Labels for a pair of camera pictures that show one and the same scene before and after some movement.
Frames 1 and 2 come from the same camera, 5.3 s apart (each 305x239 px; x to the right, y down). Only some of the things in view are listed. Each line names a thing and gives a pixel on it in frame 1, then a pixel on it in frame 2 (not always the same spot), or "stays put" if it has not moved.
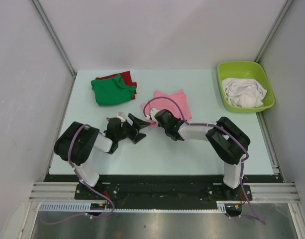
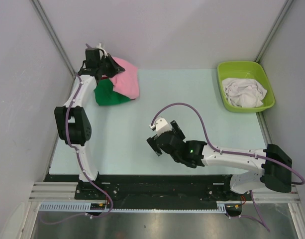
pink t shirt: [160, 104] -> [127, 81]
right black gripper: [176, 119] -> [176, 131]
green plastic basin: [251, 70] stays put
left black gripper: [139, 124] -> [115, 68]
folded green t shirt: [112, 90] stays put
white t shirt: [244, 92] stays put
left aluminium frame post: [56, 42] stays put
